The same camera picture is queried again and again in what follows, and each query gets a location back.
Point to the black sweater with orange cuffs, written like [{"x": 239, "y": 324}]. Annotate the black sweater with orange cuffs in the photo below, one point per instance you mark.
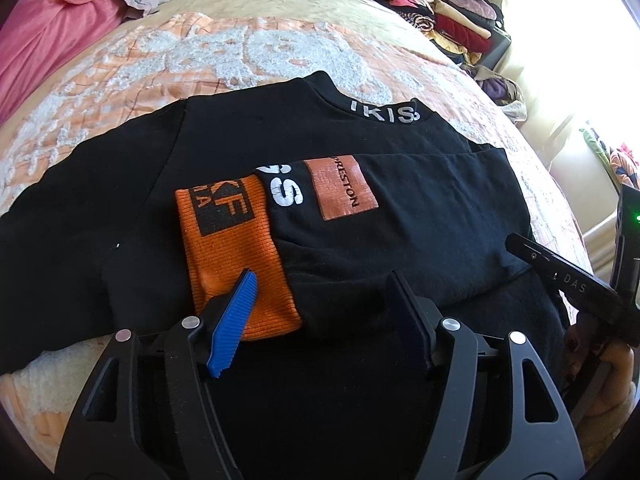
[{"x": 380, "y": 240}]

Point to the beige orange patterned blanket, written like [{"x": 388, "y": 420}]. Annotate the beige orange patterned blanket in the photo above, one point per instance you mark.
[{"x": 260, "y": 45}]

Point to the basket of crumpled clothes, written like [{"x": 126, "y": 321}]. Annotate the basket of crumpled clothes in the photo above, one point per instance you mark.
[{"x": 495, "y": 90}]

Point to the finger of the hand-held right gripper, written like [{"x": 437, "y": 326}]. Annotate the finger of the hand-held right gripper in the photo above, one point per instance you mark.
[{"x": 560, "y": 270}]

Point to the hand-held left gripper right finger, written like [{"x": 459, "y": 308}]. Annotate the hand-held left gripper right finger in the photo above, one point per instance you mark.
[{"x": 402, "y": 305}]

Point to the colourful floral cloth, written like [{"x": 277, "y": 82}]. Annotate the colourful floral cloth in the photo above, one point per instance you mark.
[{"x": 615, "y": 157}]

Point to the pile of folded clothes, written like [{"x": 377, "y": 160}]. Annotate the pile of folded clothes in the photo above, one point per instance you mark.
[{"x": 435, "y": 10}]

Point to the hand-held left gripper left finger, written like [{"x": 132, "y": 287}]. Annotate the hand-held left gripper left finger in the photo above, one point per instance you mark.
[{"x": 235, "y": 305}]

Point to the pink blanket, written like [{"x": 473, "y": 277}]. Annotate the pink blanket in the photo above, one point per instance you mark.
[{"x": 50, "y": 30}]

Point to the person's right hand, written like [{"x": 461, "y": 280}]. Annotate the person's right hand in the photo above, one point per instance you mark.
[{"x": 617, "y": 375}]

